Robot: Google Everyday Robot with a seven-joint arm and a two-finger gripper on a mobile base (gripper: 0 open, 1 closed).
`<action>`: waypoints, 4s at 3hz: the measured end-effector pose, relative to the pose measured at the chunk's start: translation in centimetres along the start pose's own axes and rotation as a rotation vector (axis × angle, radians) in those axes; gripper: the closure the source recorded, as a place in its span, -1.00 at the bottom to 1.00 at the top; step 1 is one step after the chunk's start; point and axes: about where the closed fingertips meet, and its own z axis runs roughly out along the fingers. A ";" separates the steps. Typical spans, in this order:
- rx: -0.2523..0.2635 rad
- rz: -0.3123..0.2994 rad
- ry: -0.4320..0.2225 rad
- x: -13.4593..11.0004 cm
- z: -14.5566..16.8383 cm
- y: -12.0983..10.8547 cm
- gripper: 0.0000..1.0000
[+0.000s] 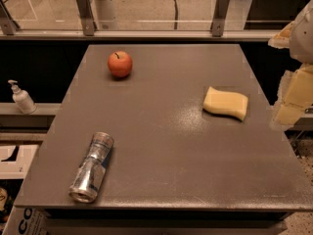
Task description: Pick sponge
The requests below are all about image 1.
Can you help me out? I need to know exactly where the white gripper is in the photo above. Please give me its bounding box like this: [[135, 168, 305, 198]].
[[268, 0, 313, 126]]

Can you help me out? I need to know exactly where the yellow sponge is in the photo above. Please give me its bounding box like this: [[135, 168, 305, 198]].
[[202, 87, 248, 120]]

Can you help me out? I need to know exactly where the red apple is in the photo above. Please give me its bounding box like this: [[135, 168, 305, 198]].
[[108, 51, 133, 78]]

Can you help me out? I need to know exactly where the crushed silver can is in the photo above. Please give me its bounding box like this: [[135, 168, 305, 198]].
[[68, 132, 114, 203]]

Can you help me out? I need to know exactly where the white pump bottle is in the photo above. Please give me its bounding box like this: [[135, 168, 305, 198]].
[[8, 79, 36, 114]]

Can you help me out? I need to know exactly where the white cardboard box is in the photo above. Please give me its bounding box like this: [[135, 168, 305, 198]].
[[0, 145, 38, 179]]

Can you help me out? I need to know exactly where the white printed box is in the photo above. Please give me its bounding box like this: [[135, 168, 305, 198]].
[[2, 207, 49, 235]]

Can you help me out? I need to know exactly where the right metal railing bracket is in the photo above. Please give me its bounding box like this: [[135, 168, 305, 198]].
[[211, 0, 230, 37]]

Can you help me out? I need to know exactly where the metal railing bracket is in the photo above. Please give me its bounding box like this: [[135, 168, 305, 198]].
[[76, 0, 97, 36], [211, 0, 230, 37]]

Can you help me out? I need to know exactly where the white pipe post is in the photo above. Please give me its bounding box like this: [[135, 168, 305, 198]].
[[94, 0, 117, 30]]

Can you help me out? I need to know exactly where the left metal railing bracket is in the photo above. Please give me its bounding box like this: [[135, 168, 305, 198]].
[[76, 0, 97, 36]]

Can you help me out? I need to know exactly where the far left metal bracket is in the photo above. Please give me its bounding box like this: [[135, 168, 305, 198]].
[[0, 0, 20, 35]]

